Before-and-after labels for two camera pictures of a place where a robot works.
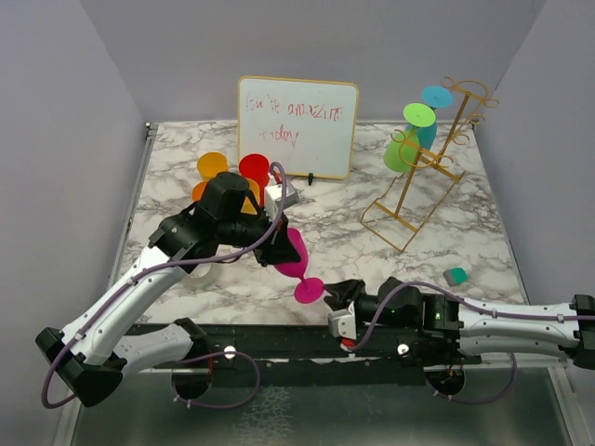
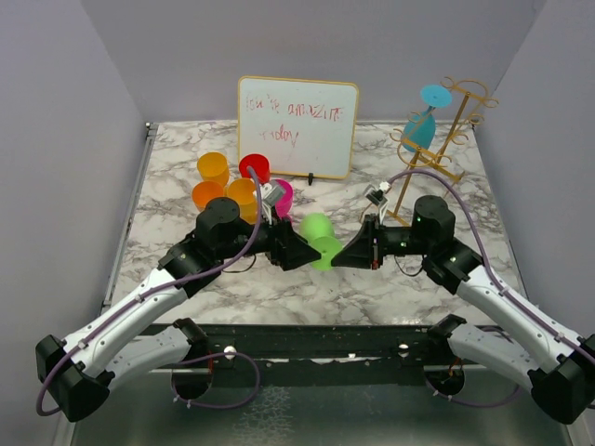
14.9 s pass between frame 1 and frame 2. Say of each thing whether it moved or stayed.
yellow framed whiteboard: stayed
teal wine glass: stayed
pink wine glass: moved
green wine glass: moved
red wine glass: stayed
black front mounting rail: stayed
